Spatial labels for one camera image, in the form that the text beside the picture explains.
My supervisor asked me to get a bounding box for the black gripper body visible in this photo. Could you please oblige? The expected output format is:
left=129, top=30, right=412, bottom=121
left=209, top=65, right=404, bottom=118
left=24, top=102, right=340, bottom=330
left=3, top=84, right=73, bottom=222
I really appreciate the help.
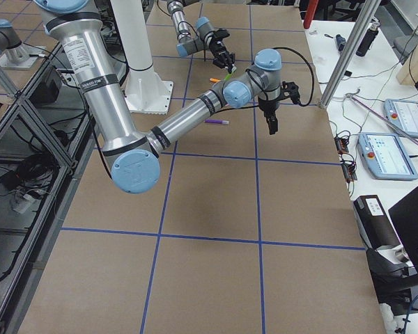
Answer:
left=209, top=29, right=230, bottom=60
left=258, top=98, right=279, bottom=120

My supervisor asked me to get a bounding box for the green highlighter pen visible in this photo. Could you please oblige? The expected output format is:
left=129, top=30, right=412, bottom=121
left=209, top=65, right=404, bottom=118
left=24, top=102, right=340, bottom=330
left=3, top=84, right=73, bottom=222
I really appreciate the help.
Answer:
left=224, top=66, right=237, bottom=81

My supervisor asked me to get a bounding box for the purple highlighter pen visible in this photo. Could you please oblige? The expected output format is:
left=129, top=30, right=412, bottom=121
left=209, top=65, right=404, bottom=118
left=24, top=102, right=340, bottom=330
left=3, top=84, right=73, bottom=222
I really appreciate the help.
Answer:
left=204, top=119, right=230, bottom=125

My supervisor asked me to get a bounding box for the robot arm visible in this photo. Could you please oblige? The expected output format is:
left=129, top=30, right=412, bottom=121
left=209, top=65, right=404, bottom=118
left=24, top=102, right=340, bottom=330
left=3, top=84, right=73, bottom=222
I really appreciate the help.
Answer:
left=167, top=0, right=236, bottom=74
left=37, top=1, right=281, bottom=193

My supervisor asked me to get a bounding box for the metal rod with white base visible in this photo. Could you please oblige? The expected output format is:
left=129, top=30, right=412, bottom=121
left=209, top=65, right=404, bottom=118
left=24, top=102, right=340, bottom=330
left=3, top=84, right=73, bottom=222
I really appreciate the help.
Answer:
left=345, top=93, right=418, bottom=146

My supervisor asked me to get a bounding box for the red cylinder object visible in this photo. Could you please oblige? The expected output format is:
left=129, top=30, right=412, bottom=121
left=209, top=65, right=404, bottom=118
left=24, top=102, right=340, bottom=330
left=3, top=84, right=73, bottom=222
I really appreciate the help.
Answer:
left=303, top=0, right=319, bottom=29

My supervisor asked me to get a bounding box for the folded blue umbrella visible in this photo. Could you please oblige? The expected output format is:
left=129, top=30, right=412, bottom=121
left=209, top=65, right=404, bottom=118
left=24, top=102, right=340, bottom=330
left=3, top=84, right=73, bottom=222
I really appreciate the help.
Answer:
left=334, top=34, right=346, bottom=53

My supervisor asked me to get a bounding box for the near teach pendant tablet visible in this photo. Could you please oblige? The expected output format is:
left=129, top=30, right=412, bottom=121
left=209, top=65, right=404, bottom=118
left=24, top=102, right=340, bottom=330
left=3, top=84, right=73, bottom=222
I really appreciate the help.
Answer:
left=357, top=132, right=418, bottom=181

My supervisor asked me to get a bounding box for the teach pendant tablet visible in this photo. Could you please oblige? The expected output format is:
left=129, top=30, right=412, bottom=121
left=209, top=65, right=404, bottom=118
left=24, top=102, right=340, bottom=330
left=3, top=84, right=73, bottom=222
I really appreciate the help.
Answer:
left=357, top=132, right=418, bottom=181
left=384, top=99, right=418, bottom=138

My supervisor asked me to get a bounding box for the black water bottle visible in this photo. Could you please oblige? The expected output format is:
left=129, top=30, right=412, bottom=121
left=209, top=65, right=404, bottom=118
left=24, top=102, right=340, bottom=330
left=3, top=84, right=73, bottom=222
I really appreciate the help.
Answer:
left=355, top=29, right=378, bottom=57

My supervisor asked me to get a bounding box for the far teach pendant tablet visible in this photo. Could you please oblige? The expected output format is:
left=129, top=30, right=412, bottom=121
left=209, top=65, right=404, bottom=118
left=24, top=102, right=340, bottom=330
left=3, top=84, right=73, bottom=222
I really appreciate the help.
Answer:
left=384, top=99, right=418, bottom=138

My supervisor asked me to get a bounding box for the black box with label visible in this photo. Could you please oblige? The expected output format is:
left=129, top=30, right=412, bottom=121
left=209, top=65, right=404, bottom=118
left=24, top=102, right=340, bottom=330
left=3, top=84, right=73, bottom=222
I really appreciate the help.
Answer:
left=353, top=195, right=401, bottom=251

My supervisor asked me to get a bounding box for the black monitor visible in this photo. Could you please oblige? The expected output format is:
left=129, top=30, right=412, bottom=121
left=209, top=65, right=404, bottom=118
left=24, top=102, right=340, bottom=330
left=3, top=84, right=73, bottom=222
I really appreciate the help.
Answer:
left=389, top=186, right=418, bottom=267

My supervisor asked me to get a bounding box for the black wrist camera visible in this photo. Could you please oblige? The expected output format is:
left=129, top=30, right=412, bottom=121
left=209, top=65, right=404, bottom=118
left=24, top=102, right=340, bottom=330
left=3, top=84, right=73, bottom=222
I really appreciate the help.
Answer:
left=281, top=81, right=301, bottom=104

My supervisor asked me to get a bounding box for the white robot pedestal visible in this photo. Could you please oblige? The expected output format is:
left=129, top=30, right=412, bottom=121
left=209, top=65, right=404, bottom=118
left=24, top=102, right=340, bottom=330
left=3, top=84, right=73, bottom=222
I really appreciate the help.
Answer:
left=111, top=0, right=173, bottom=115

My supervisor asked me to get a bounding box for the aluminium frame post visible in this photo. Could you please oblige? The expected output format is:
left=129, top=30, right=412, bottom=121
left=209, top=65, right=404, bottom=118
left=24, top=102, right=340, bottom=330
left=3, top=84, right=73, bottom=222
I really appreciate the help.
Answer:
left=319, top=0, right=381, bottom=109

